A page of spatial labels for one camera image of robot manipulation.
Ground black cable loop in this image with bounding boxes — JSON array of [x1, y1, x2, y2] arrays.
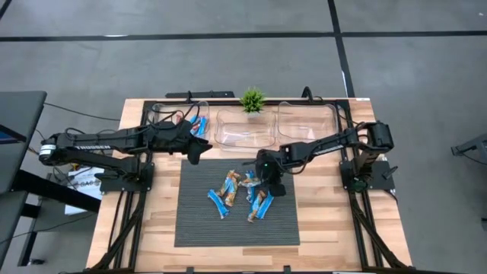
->
[[301, 86, 317, 104]]

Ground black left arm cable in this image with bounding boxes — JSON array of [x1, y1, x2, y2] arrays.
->
[[146, 100, 201, 129]]

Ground grey woven placemat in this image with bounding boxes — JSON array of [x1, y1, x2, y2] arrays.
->
[[173, 158, 301, 248]]

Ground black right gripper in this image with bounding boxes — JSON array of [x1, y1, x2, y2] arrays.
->
[[256, 144, 296, 198]]

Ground silver green granola bar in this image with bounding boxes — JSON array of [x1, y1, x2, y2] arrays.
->
[[238, 177, 263, 189]]

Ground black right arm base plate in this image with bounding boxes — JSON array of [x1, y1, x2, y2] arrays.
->
[[339, 159, 399, 191]]

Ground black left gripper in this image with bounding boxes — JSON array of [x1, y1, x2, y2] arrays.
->
[[149, 121, 213, 166]]

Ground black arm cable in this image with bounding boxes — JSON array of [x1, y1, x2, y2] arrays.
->
[[146, 100, 201, 129], [336, 101, 367, 127]]

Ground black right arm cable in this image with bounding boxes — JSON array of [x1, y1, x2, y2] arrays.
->
[[336, 101, 367, 127]]

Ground black power strip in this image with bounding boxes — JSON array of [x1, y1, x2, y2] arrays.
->
[[165, 90, 236, 99]]

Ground clear plastic container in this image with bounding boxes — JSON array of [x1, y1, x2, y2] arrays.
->
[[214, 109, 277, 154], [276, 100, 339, 146], [150, 100, 211, 142]]

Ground white paper sheet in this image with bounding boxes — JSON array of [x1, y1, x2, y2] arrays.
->
[[63, 166, 107, 216]]

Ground grey desk top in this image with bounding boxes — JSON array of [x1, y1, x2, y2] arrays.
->
[[0, 190, 30, 267], [0, 90, 48, 195]]

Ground black desk frame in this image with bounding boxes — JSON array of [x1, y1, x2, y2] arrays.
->
[[11, 169, 102, 267]]

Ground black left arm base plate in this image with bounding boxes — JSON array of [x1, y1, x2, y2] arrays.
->
[[94, 162, 155, 193]]

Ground black aluminium table frame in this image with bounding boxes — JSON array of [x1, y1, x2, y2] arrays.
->
[[89, 97, 410, 274]]

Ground small green potted plant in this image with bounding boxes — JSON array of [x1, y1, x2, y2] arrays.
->
[[239, 87, 268, 119]]

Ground grey stand leg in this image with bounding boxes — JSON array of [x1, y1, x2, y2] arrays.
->
[[450, 132, 487, 158]]

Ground thin black floor cable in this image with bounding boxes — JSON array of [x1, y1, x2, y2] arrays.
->
[[0, 212, 97, 245]]

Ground blue snack bar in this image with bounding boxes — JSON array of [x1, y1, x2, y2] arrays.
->
[[196, 116, 208, 139]]

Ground dark device blue screen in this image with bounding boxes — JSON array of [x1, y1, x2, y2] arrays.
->
[[0, 124, 27, 145]]

